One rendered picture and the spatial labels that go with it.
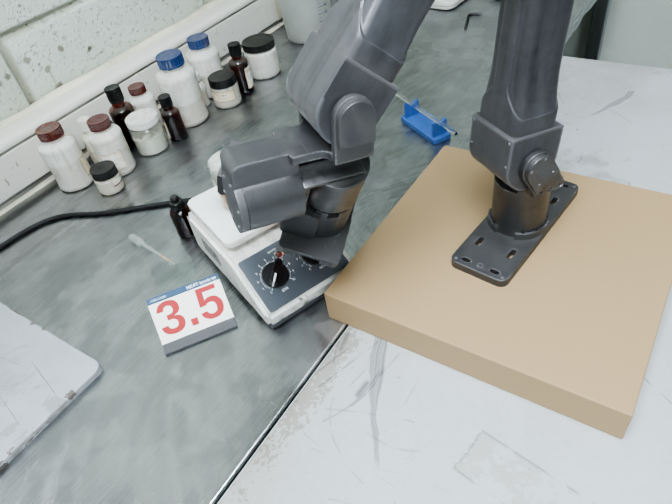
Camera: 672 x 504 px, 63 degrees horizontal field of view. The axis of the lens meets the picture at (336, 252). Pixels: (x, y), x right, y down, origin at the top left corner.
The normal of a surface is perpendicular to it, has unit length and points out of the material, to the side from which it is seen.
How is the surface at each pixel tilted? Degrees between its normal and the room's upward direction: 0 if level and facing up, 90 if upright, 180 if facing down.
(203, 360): 0
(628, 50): 90
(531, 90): 82
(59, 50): 90
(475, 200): 0
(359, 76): 90
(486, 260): 0
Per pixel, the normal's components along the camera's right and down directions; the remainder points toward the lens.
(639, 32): -0.54, 0.63
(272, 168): 0.41, 0.59
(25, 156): 0.83, 0.29
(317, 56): -0.74, -0.22
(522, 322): -0.13, -0.72
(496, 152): -0.91, 0.32
